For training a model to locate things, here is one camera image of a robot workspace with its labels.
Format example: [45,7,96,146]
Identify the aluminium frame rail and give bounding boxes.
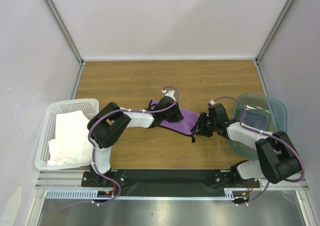
[36,168,308,202]

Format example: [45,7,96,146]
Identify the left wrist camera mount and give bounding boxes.
[162,89,176,101]

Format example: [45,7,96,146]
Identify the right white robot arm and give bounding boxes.
[194,103,305,187]

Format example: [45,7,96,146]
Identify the white towel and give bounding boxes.
[47,110,93,168]

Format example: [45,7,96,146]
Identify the purple towel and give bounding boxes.
[149,107,200,143]

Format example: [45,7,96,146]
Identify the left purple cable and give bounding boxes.
[56,86,181,208]

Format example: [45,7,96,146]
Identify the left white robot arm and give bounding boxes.
[87,96,184,186]

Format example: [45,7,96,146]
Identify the clear blue plastic tray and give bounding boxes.
[226,93,288,161]

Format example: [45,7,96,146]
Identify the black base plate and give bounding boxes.
[81,168,262,197]

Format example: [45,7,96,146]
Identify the white plastic laundry basket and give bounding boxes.
[34,98,99,171]

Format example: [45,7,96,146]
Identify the dark blue towel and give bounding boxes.
[243,111,270,131]

